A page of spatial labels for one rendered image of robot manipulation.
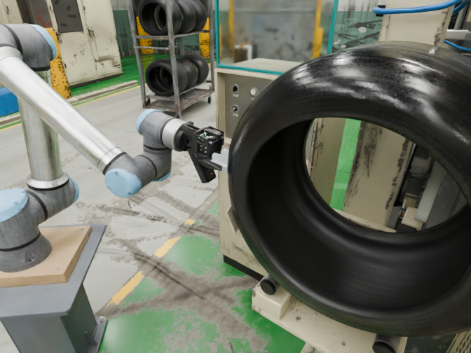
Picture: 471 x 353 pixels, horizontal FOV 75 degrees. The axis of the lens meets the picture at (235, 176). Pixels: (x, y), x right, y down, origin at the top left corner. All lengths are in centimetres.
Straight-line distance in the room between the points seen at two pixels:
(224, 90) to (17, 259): 114
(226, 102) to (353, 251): 99
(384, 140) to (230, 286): 140
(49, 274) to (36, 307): 12
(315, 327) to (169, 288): 130
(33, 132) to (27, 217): 32
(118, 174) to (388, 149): 73
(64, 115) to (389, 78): 81
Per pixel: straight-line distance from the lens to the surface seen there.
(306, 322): 90
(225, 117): 163
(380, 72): 50
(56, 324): 161
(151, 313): 196
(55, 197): 144
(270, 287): 82
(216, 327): 185
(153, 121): 94
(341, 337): 90
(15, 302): 142
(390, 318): 68
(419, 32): 86
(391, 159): 93
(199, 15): 519
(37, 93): 103
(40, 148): 134
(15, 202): 136
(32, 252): 144
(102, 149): 92
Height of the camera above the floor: 153
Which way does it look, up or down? 29 degrees down
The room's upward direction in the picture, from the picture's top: straight up
